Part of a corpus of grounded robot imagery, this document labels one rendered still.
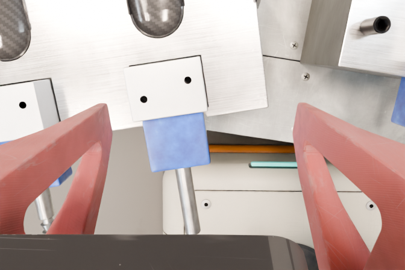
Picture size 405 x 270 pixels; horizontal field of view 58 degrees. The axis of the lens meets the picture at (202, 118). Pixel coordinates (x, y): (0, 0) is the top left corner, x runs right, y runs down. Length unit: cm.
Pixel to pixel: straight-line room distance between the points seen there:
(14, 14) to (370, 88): 29
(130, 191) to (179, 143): 97
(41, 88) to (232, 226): 73
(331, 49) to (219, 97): 8
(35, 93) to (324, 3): 21
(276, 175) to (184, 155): 67
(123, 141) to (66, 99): 90
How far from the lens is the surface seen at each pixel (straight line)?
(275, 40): 32
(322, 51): 28
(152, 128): 25
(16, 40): 30
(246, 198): 91
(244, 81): 26
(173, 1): 27
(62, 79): 28
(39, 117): 26
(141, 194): 122
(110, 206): 125
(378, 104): 36
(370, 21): 24
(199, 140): 25
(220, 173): 89
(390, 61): 25
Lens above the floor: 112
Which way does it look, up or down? 80 degrees down
